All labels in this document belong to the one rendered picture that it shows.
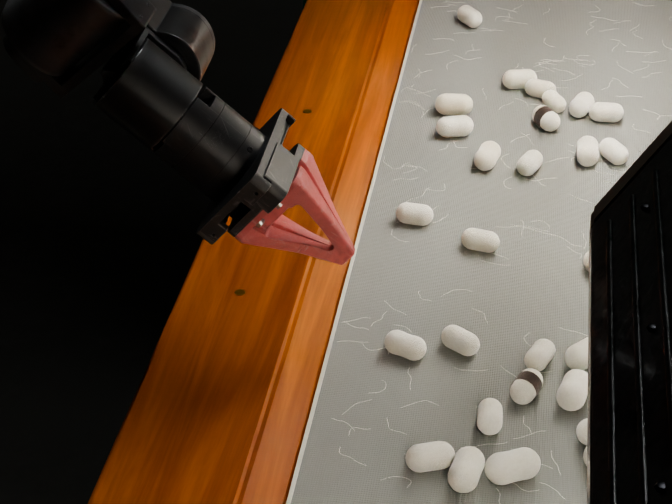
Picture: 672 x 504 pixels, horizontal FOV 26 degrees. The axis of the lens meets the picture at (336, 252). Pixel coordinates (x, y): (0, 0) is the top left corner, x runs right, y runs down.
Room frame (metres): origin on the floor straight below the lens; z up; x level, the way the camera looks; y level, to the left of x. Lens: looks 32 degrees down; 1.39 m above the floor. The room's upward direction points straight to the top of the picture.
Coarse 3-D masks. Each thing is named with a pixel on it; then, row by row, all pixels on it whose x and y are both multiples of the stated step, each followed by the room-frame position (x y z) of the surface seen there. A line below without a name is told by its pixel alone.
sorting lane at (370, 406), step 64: (448, 0) 1.58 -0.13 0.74; (512, 0) 1.58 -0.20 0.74; (576, 0) 1.58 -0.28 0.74; (640, 0) 1.58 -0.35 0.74; (448, 64) 1.41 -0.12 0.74; (512, 64) 1.41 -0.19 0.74; (576, 64) 1.41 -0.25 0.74; (640, 64) 1.41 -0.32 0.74; (512, 128) 1.26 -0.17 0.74; (576, 128) 1.26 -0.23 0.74; (640, 128) 1.26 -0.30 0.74; (384, 192) 1.13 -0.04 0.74; (448, 192) 1.13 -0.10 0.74; (512, 192) 1.13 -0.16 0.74; (576, 192) 1.13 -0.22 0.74; (384, 256) 1.03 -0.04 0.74; (448, 256) 1.03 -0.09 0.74; (512, 256) 1.03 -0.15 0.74; (576, 256) 1.03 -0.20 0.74; (384, 320) 0.93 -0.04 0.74; (448, 320) 0.93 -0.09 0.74; (512, 320) 0.93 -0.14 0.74; (576, 320) 0.93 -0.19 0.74; (320, 384) 0.85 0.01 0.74; (384, 384) 0.85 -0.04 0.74; (448, 384) 0.85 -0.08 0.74; (320, 448) 0.78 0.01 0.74; (384, 448) 0.78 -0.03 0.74; (512, 448) 0.78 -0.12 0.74; (576, 448) 0.78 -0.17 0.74
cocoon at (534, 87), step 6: (528, 84) 1.33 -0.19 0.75; (534, 84) 1.32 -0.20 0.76; (540, 84) 1.32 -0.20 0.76; (546, 84) 1.32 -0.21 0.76; (552, 84) 1.32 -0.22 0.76; (528, 90) 1.32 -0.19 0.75; (534, 90) 1.32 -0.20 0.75; (540, 90) 1.32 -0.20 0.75; (546, 90) 1.32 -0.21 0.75; (534, 96) 1.32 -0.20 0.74; (540, 96) 1.32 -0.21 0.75
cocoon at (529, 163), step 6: (534, 150) 1.18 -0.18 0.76; (522, 156) 1.17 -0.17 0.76; (528, 156) 1.17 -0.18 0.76; (534, 156) 1.17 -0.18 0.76; (540, 156) 1.17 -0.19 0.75; (522, 162) 1.16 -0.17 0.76; (528, 162) 1.16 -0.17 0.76; (534, 162) 1.16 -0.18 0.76; (540, 162) 1.17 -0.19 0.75; (522, 168) 1.16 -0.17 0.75; (528, 168) 1.16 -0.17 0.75; (534, 168) 1.16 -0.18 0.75; (522, 174) 1.16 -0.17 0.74; (528, 174) 1.16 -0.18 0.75
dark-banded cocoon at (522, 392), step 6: (534, 372) 0.84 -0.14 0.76; (540, 378) 0.84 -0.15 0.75; (516, 384) 0.83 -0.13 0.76; (522, 384) 0.83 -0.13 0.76; (528, 384) 0.83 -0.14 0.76; (510, 390) 0.83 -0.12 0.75; (516, 390) 0.83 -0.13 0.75; (522, 390) 0.82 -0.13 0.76; (528, 390) 0.82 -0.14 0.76; (534, 390) 0.83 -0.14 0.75; (516, 396) 0.82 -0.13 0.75; (522, 396) 0.82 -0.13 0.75; (528, 396) 0.82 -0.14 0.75; (534, 396) 0.83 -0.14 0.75; (516, 402) 0.82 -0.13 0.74; (522, 402) 0.82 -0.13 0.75; (528, 402) 0.82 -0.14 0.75
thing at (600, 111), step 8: (592, 104) 1.28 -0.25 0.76; (600, 104) 1.27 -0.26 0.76; (608, 104) 1.27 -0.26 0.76; (616, 104) 1.27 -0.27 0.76; (592, 112) 1.27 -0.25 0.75; (600, 112) 1.27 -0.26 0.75; (608, 112) 1.27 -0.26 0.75; (616, 112) 1.27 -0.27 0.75; (600, 120) 1.27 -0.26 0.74; (608, 120) 1.27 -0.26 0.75; (616, 120) 1.27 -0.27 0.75
